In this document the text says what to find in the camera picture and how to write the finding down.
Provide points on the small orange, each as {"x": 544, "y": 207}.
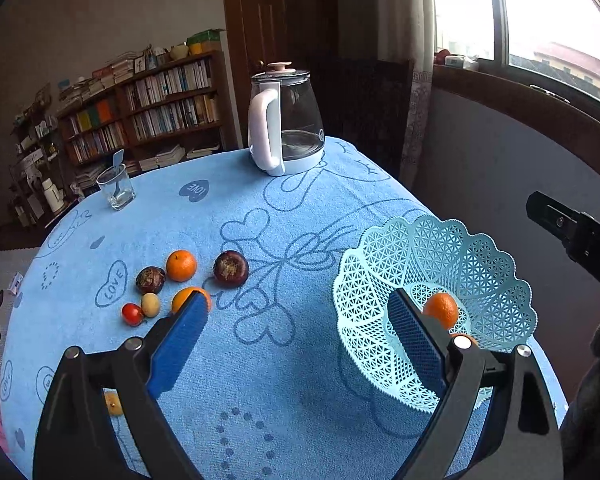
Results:
{"x": 114, "y": 404}

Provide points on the metal storage rack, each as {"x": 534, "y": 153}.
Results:
{"x": 35, "y": 160}

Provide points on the yellow box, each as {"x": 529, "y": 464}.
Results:
{"x": 196, "y": 48}

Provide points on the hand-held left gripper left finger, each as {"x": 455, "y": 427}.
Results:
{"x": 177, "y": 345}

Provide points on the clear drinking glass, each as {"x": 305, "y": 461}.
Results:
{"x": 120, "y": 195}

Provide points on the stacks of books atop bookshelf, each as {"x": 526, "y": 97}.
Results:
{"x": 120, "y": 67}

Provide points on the dark grey cloth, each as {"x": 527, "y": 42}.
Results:
{"x": 595, "y": 400}

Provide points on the rows of shelved books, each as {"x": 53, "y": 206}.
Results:
{"x": 170, "y": 85}

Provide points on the small white carton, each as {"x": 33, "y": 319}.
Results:
{"x": 16, "y": 282}

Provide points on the yellow teapot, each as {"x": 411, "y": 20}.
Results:
{"x": 180, "y": 51}

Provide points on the wooden window sill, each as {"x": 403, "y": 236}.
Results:
{"x": 530, "y": 105}

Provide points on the dark wooden cabinet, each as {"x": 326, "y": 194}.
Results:
{"x": 370, "y": 110}

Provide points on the red cherry tomato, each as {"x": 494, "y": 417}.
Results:
{"x": 132, "y": 314}

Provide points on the light blue lattice basket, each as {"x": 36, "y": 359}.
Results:
{"x": 380, "y": 320}

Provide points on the small red object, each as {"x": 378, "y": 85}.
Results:
{"x": 442, "y": 53}

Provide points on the beige curtain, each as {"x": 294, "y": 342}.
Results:
{"x": 410, "y": 85}

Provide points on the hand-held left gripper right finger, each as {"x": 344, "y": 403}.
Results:
{"x": 417, "y": 335}

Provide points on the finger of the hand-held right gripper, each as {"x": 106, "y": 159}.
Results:
{"x": 550, "y": 215}

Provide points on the white thermos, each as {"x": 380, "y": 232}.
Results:
{"x": 52, "y": 192}

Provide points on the window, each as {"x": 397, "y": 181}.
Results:
{"x": 545, "y": 10}

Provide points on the large dark passion fruit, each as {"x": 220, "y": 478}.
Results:
{"x": 231, "y": 269}

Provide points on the brown wooden door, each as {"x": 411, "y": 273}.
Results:
{"x": 280, "y": 20}

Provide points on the blue printed tablecloth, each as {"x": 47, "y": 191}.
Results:
{"x": 280, "y": 360}

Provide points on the green box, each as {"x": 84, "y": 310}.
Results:
{"x": 207, "y": 37}

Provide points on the small yellow round fruit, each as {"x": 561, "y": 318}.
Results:
{"x": 150, "y": 305}

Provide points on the light blue spoon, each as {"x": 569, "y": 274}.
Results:
{"x": 117, "y": 157}

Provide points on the wooden bookshelf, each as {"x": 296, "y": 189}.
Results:
{"x": 122, "y": 110}

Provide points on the grey foam floor mat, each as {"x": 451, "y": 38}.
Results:
{"x": 10, "y": 320}

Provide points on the white box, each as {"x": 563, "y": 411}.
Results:
{"x": 460, "y": 61}

